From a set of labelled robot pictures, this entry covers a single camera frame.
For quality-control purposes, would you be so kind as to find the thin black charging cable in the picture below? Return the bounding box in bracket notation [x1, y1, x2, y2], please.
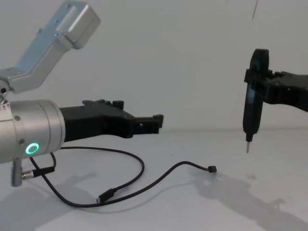
[30, 146, 217, 207]

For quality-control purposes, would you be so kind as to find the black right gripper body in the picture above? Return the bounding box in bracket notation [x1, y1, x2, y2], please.
[284, 71, 308, 113]

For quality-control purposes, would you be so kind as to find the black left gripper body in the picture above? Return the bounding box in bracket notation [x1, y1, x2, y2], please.
[59, 98, 135, 146]

